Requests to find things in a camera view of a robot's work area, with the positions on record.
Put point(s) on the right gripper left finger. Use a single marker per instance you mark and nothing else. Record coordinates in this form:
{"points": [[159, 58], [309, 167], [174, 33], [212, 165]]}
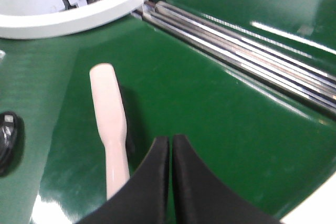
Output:
{"points": [[143, 199]]}

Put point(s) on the white outer conveyor rim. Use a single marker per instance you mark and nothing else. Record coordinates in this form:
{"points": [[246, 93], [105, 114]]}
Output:
{"points": [[319, 207]]}

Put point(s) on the right steel roller strip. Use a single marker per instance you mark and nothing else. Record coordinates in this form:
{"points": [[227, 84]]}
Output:
{"points": [[267, 65]]}

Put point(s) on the pink hand brush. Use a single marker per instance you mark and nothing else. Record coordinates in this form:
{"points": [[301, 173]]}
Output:
{"points": [[112, 125]]}

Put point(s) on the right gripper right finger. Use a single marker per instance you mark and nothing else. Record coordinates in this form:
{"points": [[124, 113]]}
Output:
{"points": [[200, 196]]}

